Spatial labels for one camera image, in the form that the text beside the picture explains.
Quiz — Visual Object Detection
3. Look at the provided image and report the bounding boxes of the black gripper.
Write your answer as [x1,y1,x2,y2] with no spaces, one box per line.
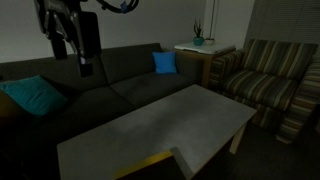
[33,0,103,79]

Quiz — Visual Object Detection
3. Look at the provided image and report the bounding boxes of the teal throw pillow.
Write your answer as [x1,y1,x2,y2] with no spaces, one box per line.
[0,75,69,118]

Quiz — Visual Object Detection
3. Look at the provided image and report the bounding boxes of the dark grey fabric sofa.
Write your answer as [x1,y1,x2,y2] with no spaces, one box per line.
[0,42,205,180]

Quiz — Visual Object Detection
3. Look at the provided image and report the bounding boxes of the bright blue throw pillow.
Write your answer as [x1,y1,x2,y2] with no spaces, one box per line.
[151,50,178,75]

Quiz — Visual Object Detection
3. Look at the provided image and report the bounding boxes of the brown cushion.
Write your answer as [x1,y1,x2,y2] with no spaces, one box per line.
[0,89,24,124]

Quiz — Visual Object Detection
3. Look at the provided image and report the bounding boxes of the teal pot with plant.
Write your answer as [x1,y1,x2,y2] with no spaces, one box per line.
[192,19,205,47]

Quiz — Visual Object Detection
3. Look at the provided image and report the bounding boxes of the wooden side table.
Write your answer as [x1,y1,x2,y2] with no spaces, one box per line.
[173,48,236,90]

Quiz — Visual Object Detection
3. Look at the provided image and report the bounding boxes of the small white pot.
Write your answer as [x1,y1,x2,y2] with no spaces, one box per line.
[204,37,216,47]

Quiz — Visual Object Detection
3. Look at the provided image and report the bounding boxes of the grey coffee table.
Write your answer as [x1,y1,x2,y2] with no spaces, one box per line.
[56,83,258,180]

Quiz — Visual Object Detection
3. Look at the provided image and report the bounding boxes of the striped armchair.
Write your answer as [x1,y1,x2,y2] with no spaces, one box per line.
[209,38,320,145]

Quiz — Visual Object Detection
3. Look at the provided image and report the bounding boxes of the window blinds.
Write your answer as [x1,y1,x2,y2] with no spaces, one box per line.
[244,0,320,51]

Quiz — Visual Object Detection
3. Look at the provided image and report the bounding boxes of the black cable with blue tape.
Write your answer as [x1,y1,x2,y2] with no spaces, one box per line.
[95,0,140,15]

